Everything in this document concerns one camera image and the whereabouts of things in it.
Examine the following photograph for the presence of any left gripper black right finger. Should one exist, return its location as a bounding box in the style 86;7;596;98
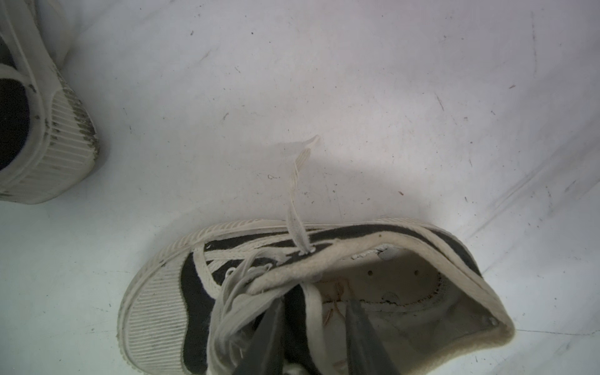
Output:
345;299;399;375

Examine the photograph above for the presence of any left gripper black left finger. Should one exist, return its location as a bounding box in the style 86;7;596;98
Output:
233;298;285;375

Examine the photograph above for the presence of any black white sneaker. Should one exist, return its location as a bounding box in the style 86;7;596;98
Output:
116;135;516;375
1;1;100;205

